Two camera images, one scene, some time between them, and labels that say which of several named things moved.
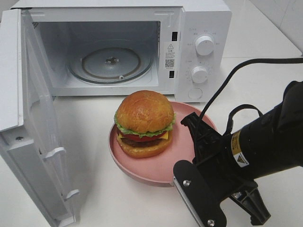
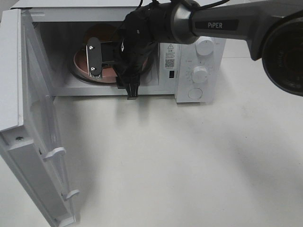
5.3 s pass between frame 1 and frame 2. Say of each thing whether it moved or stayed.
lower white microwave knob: stayed
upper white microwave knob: stayed
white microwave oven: stayed
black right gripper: moved
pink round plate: moved
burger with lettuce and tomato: moved
